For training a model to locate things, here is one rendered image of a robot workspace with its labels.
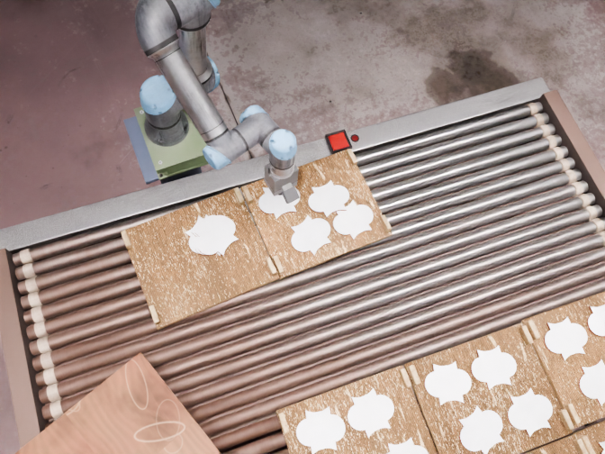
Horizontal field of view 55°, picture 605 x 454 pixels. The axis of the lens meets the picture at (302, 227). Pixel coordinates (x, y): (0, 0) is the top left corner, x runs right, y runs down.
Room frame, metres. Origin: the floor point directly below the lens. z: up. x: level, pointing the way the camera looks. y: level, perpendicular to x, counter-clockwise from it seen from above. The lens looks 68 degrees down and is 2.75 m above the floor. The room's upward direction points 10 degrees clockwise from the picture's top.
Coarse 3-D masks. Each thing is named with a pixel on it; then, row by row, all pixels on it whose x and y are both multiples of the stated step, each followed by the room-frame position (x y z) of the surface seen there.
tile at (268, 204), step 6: (264, 192) 0.83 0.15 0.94; (270, 192) 0.83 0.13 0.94; (264, 198) 0.80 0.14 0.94; (270, 198) 0.80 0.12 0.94; (276, 198) 0.81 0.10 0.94; (282, 198) 0.81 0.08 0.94; (258, 204) 0.77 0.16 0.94; (264, 204) 0.78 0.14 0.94; (270, 204) 0.78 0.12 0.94; (276, 204) 0.79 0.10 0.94; (282, 204) 0.79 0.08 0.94; (288, 204) 0.79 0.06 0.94; (294, 204) 0.80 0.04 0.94; (264, 210) 0.76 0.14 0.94; (270, 210) 0.76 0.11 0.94; (276, 210) 0.77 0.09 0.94; (282, 210) 0.77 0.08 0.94; (288, 210) 0.77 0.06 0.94; (294, 210) 0.78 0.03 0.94; (276, 216) 0.74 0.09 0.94
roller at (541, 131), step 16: (544, 128) 1.29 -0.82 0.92; (480, 144) 1.18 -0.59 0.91; (496, 144) 1.18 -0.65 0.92; (512, 144) 1.20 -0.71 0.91; (432, 160) 1.07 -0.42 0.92; (448, 160) 1.08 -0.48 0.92; (464, 160) 1.10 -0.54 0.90; (384, 176) 0.98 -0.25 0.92; (400, 176) 0.99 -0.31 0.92; (112, 256) 0.52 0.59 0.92; (128, 256) 0.53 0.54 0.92; (64, 272) 0.44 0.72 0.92; (80, 272) 0.45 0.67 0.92; (96, 272) 0.46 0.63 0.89; (32, 288) 0.37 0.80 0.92
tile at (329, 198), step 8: (328, 184) 0.89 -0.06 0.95; (320, 192) 0.86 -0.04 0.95; (328, 192) 0.86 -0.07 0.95; (336, 192) 0.87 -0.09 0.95; (344, 192) 0.87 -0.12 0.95; (312, 200) 0.82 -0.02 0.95; (320, 200) 0.83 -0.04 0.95; (328, 200) 0.83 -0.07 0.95; (336, 200) 0.84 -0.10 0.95; (344, 200) 0.84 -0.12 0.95; (312, 208) 0.79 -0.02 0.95; (320, 208) 0.80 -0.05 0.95; (328, 208) 0.80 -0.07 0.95; (336, 208) 0.81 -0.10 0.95; (344, 208) 0.81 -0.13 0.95
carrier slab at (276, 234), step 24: (312, 168) 0.95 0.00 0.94; (336, 168) 0.96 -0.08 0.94; (312, 192) 0.86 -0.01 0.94; (360, 192) 0.89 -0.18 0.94; (264, 216) 0.74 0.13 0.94; (288, 216) 0.75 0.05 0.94; (312, 216) 0.77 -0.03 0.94; (264, 240) 0.66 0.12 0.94; (288, 240) 0.67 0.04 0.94; (336, 240) 0.70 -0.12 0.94; (360, 240) 0.72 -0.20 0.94; (288, 264) 0.59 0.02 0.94; (312, 264) 0.60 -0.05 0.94
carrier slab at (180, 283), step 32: (224, 192) 0.80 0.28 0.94; (160, 224) 0.65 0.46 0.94; (192, 224) 0.67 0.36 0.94; (160, 256) 0.54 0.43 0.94; (192, 256) 0.56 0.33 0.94; (224, 256) 0.58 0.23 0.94; (256, 256) 0.60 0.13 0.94; (160, 288) 0.44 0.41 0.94; (192, 288) 0.45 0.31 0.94; (224, 288) 0.47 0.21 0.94; (160, 320) 0.34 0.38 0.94
